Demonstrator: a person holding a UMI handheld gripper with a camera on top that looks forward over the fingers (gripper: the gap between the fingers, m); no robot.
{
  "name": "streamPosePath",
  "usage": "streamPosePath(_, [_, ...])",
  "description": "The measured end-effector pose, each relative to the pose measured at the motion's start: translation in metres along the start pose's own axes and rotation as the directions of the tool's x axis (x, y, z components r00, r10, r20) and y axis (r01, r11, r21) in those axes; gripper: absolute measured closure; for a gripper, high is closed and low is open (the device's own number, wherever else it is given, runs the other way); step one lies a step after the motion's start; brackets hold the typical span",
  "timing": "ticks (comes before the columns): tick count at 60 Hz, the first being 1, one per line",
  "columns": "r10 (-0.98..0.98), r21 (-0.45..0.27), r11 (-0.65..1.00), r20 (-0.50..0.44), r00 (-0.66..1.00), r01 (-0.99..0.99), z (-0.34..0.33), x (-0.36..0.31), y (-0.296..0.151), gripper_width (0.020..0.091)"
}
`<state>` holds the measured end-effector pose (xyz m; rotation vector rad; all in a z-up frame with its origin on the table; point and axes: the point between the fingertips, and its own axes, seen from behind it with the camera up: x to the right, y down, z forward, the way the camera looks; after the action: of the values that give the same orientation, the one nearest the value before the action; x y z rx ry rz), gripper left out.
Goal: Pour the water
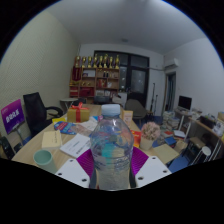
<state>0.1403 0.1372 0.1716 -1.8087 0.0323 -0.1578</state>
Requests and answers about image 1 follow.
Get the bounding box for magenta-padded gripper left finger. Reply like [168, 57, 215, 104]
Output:
[54, 148, 97, 189]

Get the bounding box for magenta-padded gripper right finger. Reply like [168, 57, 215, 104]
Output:
[130, 146, 173, 189]

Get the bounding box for clear plastic water bottle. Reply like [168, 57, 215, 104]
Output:
[89, 103, 135, 191]

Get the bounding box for pale yellow envelope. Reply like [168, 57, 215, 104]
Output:
[152, 143, 180, 165]

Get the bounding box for white printed booklet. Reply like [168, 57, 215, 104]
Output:
[59, 133, 93, 159]

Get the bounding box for pale green cup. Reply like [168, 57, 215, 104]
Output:
[33, 149, 58, 174]

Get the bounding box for red and orange book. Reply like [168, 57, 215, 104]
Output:
[130, 129, 143, 148]

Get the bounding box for cream flat box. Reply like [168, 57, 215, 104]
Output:
[41, 129, 63, 150]

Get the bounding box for pink flowers in white pot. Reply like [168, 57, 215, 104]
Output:
[139, 121, 162, 151]

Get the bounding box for blue patterned book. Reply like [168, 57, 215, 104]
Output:
[53, 120, 78, 136]

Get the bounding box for yellow gift box red ribbon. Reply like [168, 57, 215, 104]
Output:
[66, 102, 91, 123]

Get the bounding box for standing orange card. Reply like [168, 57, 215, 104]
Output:
[120, 109, 134, 127]

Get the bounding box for grey armchair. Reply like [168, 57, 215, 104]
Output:
[124, 98, 148, 121]

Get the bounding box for long wooden side desk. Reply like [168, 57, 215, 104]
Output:
[174, 108, 224, 161]

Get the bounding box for black chair backrest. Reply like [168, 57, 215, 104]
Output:
[0, 135, 16, 160]

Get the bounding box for black office chair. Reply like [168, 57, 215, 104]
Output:
[22, 92, 64, 138]

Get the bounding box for small round white table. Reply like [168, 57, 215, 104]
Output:
[59, 97, 79, 111]

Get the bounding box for black tripod stand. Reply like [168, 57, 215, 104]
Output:
[150, 82, 159, 114]

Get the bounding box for black computer monitor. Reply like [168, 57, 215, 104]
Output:
[177, 95, 193, 111]

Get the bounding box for purple sign board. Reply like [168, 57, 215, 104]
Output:
[0, 98, 26, 135]

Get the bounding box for dark glass door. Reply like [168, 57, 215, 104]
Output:
[94, 50, 150, 108]

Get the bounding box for wooden shelf unit with trophies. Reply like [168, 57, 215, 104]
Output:
[69, 54, 121, 99]

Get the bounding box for white wall air conditioner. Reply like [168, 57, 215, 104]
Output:
[163, 58, 180, 71]

